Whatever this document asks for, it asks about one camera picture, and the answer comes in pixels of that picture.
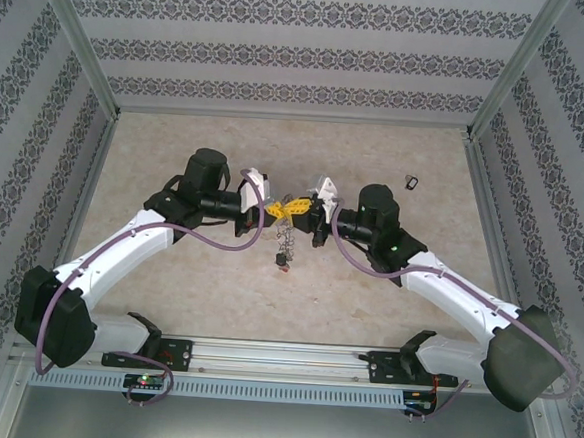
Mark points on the grey metal sheet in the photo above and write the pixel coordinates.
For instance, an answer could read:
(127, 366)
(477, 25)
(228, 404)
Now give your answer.
(277, 433)

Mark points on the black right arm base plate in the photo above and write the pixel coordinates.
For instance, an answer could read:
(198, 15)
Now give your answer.
(382, 368)

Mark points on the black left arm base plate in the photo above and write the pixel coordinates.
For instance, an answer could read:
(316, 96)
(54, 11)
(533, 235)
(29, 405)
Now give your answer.
(177, 354)

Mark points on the aluminium frame rail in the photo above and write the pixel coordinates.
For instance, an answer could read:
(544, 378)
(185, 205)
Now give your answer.
(484, 192)
(294, 117)
(96, 165)

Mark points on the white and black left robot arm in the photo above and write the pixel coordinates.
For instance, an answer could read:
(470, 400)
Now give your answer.
(119, 252)

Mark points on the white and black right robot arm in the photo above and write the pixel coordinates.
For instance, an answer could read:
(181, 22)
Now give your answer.
(457, 291)

